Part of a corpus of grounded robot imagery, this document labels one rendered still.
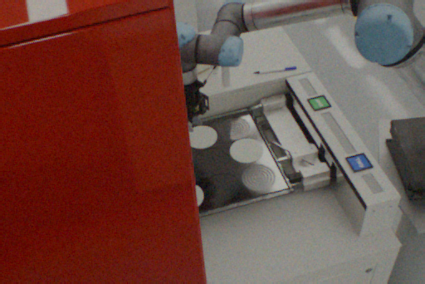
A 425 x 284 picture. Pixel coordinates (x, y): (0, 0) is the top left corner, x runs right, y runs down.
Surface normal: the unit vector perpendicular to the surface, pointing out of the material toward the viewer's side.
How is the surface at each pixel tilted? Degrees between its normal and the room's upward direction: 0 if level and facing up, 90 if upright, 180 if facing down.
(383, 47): 86
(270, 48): 0
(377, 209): 90
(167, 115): 90
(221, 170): 0
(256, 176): 0
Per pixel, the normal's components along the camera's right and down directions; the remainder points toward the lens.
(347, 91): -0.11, -0.65
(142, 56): 0.25, 0.71
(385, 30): -0.37, 0.68
